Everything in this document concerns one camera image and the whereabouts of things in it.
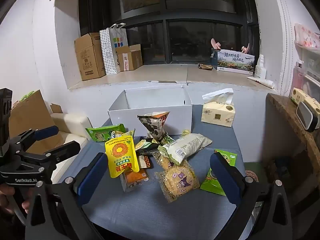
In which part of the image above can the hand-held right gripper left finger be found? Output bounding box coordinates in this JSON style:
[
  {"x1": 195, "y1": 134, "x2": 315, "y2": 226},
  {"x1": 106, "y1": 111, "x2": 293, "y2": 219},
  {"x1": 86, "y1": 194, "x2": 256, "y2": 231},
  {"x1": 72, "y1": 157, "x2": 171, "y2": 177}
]
[{"x1": 25, "y1": 152, "x2": 108, "y2": 240}]

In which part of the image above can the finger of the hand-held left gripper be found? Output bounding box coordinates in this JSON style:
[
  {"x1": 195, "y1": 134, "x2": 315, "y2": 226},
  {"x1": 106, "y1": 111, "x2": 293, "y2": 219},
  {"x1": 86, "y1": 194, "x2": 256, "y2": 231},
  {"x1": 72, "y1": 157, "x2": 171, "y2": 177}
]
[
  {"x1": 16, "y1": 141, "x2": 81, "y2": 178},
  {"x1": 10, "y1": 126, "x2": 59, "y2": 153}
]

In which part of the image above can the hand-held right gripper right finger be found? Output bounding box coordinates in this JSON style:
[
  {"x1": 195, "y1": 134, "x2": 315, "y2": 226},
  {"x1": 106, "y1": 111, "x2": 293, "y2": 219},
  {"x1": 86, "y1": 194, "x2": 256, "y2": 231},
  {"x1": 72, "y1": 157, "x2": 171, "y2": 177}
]
[{"x1": 209, "y1": 151, "x2": 293, "y2": 240}]

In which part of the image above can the green snack packet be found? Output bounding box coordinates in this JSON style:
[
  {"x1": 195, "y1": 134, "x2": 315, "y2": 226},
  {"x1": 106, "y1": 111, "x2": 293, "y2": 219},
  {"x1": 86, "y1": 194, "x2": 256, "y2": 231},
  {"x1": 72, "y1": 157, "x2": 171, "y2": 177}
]
[
  {"x1": 85, "y1": 124, "x2": 127, "y2": 142},
  {"x1": 200, "y1": 149, "x2": 237, "y2": 196}
]

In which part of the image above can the yellow snack packet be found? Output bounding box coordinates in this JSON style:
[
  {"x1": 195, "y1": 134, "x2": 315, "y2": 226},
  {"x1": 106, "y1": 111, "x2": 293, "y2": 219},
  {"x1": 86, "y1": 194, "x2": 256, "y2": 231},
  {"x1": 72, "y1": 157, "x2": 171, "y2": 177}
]
[{"x1": 104, "y1": 135, "x2": 140, "y2": 178}]

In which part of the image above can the orange snack packet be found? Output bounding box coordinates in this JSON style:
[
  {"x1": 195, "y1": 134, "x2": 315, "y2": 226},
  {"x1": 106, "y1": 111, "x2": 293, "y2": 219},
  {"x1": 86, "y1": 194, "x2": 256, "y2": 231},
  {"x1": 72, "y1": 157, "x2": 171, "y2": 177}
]
[{"x1": 120, "y1": 169, "x2": 150, "y2": 193}]

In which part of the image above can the round cookie packet purple print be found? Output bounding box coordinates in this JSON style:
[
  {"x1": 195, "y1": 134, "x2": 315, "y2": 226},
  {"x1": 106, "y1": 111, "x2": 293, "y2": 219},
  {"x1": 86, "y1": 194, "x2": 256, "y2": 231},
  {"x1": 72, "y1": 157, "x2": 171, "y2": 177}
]
[
  {"x1": 157, "y1": 154, "x2": 176, "y2": 171},
  {"x1": 155, "y1": 160, "x2": 200, "y2": 203}
]

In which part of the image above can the white and green snack bag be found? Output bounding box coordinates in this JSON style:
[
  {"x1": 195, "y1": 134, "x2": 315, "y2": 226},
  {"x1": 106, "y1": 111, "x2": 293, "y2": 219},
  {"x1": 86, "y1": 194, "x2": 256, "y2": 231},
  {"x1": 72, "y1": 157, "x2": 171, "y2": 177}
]
[{"x1": 164, "y1": 133, "x2": 213, "y2": 166}]

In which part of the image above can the white cardboard box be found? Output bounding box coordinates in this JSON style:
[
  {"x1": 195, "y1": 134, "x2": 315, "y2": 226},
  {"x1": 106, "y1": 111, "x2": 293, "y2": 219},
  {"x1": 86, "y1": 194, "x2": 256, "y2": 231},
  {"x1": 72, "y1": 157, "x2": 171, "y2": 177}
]
[{"x1": 108, "y1": 80, "x2": 193, "y2": 138}]

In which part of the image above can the grey triangular snack packet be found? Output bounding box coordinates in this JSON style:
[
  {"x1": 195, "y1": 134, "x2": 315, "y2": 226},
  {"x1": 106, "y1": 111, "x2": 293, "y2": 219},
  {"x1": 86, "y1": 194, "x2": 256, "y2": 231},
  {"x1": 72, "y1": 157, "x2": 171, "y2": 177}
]
[{"x1": 137, "y1": 111, "x2": 170, "y2": 144}]

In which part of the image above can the person's left hand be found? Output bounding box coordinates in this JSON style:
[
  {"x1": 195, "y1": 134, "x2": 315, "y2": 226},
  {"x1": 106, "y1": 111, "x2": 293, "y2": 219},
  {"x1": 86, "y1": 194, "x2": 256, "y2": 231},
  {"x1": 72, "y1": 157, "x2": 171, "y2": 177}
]
[{"x1": 0, "y1": 184, "x2": 30, "y2": 217}]

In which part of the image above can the white sofa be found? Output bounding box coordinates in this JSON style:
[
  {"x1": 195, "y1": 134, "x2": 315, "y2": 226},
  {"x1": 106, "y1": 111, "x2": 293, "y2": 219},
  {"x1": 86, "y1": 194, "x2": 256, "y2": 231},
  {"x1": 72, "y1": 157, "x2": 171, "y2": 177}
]
[{"x1": 49, "y1": 112, "x2": 93, "y2": 183}]

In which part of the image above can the small brown snack packet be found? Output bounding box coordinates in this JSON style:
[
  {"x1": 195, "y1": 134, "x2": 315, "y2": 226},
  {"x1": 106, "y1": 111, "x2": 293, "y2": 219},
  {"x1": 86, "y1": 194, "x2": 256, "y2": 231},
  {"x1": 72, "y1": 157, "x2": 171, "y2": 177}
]
[{"x1": 139, "y1": 155, "x2": 153, "y2": 168}]

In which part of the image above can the small dark snack packet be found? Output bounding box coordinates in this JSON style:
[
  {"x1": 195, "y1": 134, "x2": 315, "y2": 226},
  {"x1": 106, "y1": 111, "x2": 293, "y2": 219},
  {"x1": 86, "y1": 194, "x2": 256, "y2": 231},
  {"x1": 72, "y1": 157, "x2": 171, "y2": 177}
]
[{"x1": 135, "y1": 141, "x2": 160, "y2": 156}]

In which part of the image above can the yellow tissue pack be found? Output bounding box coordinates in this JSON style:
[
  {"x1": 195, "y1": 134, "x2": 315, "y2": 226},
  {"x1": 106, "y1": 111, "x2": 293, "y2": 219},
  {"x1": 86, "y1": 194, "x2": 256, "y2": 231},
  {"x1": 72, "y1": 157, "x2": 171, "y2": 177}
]
[{"x1": 201, "y1": 88, "x2": 236, "y2": 128}]

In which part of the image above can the small green pea packet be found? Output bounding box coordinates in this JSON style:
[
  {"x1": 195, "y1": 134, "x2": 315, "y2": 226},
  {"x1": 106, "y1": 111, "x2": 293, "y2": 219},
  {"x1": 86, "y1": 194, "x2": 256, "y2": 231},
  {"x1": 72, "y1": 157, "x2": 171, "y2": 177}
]
[{"x1": 160, "y1": 135, "x2": 176, "y2": 146}]

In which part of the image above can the large brown cardboard box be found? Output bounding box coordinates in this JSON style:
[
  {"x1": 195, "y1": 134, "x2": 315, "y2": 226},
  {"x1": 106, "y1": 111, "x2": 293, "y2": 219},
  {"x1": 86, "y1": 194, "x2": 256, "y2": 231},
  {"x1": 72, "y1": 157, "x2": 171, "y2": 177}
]
[{"x1": 74, "y1": 32, "x2": 107, "y2": 81}]

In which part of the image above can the white dotted shopping bag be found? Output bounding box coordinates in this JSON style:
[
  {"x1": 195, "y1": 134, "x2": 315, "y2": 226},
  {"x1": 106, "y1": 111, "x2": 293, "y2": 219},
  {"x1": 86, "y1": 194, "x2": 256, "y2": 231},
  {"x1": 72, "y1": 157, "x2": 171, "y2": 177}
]
[{"x1": 99, "y1": 24, "x2": 128, "y2": 75}]

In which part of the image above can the white tube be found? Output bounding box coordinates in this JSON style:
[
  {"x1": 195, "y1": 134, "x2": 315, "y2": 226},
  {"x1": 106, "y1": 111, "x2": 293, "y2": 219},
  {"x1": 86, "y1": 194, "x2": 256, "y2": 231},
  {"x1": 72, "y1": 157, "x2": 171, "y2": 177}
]
[{"x1": 247, "y1": 76, "x2": 275, "y2": 89}]

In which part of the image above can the white and black device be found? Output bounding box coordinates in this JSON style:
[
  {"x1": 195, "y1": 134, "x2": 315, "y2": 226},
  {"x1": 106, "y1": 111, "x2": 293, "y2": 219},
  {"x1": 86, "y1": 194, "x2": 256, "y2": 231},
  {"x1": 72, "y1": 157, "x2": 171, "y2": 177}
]
[{"x1": 296, "y1": 101, "x2": 320, "y2": 132}]

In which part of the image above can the small open cardboard box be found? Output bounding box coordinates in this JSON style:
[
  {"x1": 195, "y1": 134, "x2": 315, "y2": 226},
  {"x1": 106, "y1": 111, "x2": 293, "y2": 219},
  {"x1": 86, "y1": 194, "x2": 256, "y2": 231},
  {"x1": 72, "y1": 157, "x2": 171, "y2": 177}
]
[{"x1": 115, "y1": 44, "x2": 143, "y2": 72}]

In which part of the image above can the pale yellow tissue box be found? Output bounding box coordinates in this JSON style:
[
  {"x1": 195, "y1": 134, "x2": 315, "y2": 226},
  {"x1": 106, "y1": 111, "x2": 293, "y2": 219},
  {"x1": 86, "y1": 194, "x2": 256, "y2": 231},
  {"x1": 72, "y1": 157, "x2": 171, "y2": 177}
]
[{"x1": 290, "y1": 87, "x2": 318, "y2": 108}]

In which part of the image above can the white plastic bottle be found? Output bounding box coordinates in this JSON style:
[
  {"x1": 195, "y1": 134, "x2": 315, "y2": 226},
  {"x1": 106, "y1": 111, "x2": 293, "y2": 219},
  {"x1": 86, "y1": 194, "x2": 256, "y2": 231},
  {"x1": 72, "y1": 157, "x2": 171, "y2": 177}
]
[{"x1": 254, "y1": 54, "x2": 267, "y2": 78}]

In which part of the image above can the long printed landscape box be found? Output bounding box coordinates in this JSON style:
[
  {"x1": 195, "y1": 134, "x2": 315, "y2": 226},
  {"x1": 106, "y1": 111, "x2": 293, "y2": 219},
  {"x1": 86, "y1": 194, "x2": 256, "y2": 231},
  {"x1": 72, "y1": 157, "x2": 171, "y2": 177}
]
[{"x1": 216, "y1": 49, "x2": 257, "y2": 75}]

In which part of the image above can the clear plastic drawer unit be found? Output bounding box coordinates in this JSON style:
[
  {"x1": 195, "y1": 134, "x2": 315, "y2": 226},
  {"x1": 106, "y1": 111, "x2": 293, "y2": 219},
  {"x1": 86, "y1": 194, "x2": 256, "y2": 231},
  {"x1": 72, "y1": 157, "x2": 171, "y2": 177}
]
[{"x1": 292, "y1": 40, "x2": 320, "y2": 95}]

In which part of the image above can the pink floral cloth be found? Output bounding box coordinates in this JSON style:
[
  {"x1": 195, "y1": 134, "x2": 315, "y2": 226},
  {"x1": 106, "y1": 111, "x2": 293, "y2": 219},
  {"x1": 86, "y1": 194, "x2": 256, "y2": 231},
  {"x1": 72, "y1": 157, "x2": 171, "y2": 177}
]
[{"x1": 294, "y1": 23, "x2": 320, "y2": 48}]

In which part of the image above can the black window frame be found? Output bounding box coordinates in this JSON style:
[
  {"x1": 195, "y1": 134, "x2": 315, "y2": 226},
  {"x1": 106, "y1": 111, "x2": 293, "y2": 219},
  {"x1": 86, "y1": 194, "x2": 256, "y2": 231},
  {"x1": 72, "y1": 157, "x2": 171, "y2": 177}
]
[{"x1": 79, "y1": 0, "x2": 260, "y2": 65}]

